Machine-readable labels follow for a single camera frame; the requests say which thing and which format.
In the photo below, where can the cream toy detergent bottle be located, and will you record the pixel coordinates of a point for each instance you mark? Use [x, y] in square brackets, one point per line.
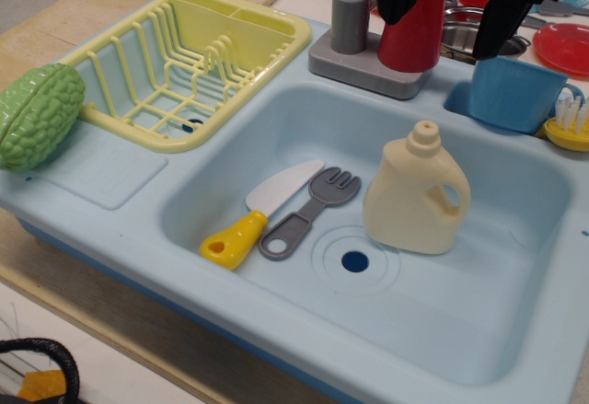
[419, 196]

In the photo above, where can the light blue toy sink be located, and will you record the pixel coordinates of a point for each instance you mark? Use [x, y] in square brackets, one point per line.
[502, 317]

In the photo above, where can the yellow plastic drying rack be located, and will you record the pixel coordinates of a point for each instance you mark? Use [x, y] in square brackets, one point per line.
[171, 73]

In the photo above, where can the steel pot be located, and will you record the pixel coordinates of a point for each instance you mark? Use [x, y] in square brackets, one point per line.
[460, 30]

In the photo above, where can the red plastic cup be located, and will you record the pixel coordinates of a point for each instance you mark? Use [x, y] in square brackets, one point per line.
[413, 44]

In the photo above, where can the grey toy spatula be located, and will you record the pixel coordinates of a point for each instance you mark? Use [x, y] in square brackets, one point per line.
[552, 9]

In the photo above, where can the blue plastic cup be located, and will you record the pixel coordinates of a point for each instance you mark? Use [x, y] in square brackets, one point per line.
[515, 96]

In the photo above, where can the red plastic plate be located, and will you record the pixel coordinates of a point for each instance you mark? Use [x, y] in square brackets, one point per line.
[563, 46]

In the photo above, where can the grey toy faucet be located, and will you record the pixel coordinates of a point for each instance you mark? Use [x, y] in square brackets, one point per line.
[347, 53]

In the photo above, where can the yellow dish brush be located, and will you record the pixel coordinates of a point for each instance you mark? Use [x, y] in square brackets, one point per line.
[568, 128]

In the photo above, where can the grey toy fork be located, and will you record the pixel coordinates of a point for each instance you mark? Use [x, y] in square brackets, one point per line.
[331, 187]

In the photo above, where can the green bumpy toy vegetable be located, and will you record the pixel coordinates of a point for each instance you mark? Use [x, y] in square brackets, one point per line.
[37, 111]

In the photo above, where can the yellow tape piece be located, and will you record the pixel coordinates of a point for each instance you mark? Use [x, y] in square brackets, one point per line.
[37, 386]

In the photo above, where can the toy knife yellow handle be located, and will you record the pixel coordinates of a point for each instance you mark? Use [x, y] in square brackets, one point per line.
[229, 247]

